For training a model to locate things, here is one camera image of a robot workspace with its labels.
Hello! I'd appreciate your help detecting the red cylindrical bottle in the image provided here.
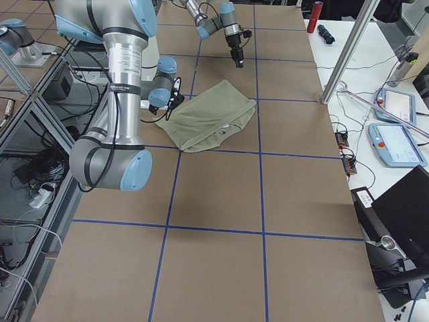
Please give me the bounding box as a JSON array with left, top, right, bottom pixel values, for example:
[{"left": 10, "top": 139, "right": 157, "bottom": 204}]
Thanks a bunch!
[{"left": 306, "top": 1, "right": 323, "bottom": 34}]

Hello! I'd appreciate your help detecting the olive green long-sleeve shirt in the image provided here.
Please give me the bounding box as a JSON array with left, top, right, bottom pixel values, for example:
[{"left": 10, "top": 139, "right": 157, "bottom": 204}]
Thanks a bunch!
[{"left": 157, "top": 80, "right": 256, "bottom": 153}]

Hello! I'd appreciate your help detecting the brown paper table cover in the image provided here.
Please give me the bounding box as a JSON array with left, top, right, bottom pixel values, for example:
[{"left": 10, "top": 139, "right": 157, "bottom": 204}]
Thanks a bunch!
[{"left": 32, "top": 3, "right": 383, "bottom": 321}]

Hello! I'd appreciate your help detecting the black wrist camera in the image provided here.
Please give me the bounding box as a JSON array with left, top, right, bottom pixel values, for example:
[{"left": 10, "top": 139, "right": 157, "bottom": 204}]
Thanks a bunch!
[
  {"left": 241, "top": 30, "right": 252, "bottom": 38},
  {"left": 170, "top": 76, "right": 182, "bottom": 97}
]

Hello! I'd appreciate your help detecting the black monitor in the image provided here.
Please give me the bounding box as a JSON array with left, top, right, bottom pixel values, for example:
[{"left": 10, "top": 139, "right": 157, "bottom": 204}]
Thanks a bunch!
[{"left": 372, "top": 166, "right": 428, "bottom": 267}]

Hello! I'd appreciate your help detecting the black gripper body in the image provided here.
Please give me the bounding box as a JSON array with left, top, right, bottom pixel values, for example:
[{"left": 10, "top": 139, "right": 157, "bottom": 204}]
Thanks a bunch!
[
  {"left": 225, "top": 33, "right": 244, "bottom": 61},
  {"left": 166, "top": 94, "right": 185, "bottom": 111}
]

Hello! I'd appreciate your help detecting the orange black connector board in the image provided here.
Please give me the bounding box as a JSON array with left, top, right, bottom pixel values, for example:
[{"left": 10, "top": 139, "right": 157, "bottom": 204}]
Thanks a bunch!
[{"left": 334, "top": 131, "right": 357, "bottom": 177}]

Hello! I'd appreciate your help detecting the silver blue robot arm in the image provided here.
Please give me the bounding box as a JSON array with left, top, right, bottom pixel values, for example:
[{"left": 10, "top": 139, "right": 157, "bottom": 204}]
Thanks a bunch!
[
  {"left": 56, "top": 1, "right": 183, "bottom": 191},
  {"left": 180, "top": 1, "right": 251, "bottom": 68}
]

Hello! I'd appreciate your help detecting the aluminium frame post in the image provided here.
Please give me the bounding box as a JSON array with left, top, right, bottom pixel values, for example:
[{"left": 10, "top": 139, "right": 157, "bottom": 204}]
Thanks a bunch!
[{"left": 320, "top": 0, "right": 380, "bottom": 105}]

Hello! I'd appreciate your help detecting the upper teach pendant tablet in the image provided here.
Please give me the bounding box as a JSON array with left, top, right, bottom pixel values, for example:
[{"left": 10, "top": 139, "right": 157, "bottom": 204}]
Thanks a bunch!
[{"left": 375, "top": 88, "right": 416, "bottom": 125}]

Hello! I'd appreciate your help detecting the white power strip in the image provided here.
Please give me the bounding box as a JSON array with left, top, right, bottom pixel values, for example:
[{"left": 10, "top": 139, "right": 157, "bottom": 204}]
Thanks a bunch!
[{"left": 29, "top": 191, "right": 53, "bottom": 209}]

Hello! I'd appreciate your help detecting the lower teach pendant tablet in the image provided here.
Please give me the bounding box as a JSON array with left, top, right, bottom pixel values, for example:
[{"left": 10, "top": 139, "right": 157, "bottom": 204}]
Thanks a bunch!
[{"left": 368, "top": 123, "right": 428, "bottom": 168}]

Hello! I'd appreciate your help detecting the dark blue folded cloth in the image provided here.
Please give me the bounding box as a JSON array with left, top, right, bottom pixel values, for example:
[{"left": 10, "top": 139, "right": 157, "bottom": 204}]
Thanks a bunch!
[{"left": 317, "top": 25, "right": 335, "bottom": 45}]

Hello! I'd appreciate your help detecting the spare grey robot arm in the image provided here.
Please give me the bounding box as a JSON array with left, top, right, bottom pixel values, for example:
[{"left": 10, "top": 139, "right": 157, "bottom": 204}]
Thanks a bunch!
[{"left": 1, "top": 18, "right": 58, "bottom": 67}]

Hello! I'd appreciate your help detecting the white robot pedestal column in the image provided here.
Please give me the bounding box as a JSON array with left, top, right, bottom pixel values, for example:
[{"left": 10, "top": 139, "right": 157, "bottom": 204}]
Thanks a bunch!
[{"left": 141, "top": 0, "right": 162, "bottom": 81}]

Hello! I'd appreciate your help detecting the black box with label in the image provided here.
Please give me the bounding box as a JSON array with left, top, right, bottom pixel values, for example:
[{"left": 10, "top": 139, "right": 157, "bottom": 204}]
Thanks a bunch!
[{"left": 351, "top": 187, "right": 390, "bottom": 242}]

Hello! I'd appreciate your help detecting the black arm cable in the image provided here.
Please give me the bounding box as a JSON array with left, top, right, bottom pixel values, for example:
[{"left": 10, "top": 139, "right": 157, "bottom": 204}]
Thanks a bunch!
[{"left": 76, "top": 76, "right": 182, "bottom": 193}]

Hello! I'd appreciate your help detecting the teach pendant tablet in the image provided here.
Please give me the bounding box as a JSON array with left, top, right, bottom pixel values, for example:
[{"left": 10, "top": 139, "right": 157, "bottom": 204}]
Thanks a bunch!
[
  {"left": 368, "top": 123, "right": 428, "bottom": 168},
  {"left": 375, "top": 88, "right": 416, "bottom": 125}
]

